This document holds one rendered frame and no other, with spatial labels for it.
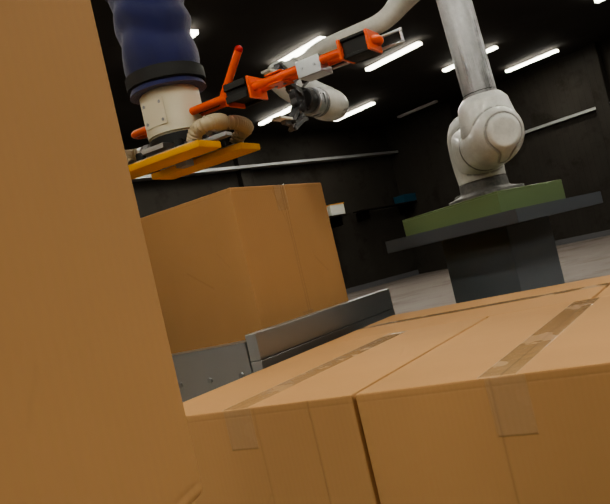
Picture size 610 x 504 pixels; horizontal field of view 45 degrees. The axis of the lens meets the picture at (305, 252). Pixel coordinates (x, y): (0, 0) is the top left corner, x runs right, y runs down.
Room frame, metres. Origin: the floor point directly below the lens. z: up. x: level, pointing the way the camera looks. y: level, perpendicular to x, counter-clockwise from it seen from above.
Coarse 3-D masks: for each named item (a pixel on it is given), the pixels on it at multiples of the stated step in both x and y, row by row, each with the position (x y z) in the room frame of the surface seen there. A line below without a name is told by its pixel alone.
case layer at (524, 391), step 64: (384, 320) 1.91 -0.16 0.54; (448, 320) 1.56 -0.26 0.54; (512, 320) 1.32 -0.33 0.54; (576, 320) 1.14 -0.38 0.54; (256, 384) 1.27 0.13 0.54; (320, 384) 1.10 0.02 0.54; (384, 384) 0.98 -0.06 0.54; (448, 384) 0.89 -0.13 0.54; (512, 384) 0.85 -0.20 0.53; (576, 384) 0.82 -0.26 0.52; (256, 448) 1.05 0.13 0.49; (320, 448) 0.99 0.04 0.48; (384, 448) 0.95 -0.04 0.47; (448, 448) 0.90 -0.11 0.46; (512, 448) 0.86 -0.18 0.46; (576, 448) 0.82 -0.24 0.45
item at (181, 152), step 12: (180, 144) 1.95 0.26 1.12; (192, 144) 1.88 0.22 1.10; (204, 144) 1.89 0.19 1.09; (216, 144) 1.93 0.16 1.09; (144, 156) 2.02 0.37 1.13; (156, 156) 1.94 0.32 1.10; (168, 156) 1.92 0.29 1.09; (180, 156) 1.94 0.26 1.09; (192, 156) 1.98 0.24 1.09; (132, 168) 1.98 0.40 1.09; (144, 168) 1.99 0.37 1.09; (156, 168) 2.03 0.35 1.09
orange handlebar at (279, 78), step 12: (372, 36) 1.73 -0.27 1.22; (324, 60) 1.80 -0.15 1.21; (336, 60) 1.82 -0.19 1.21; (276, 72) 1.87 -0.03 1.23; (288, 72) 1.85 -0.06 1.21; (252, 84) 1.90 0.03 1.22; (264, 84) 1.89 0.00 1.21; (276, 84) 1.88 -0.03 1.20; (288, 84) 1.91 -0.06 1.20; (192, 108) 2.01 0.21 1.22; (204, 108) 1.99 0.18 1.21; (216, 108) 2.02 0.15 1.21; (132, 132) 2.12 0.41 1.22; (144, 132) 2.10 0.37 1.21
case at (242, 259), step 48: (240, 192) 1.77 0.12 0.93; (288, 192) 1.93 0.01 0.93; (192, 240) 1.82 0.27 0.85; (240, 240) 1.74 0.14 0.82; (288, 240) 1.89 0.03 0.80; (192, 288) 1.84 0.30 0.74; (240, 288) 1.76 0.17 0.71; (288, 288) 1.85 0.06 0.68; (336, 288) 2.02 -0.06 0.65; (192, 336) 1.87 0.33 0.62; (240, 336) 1.78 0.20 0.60
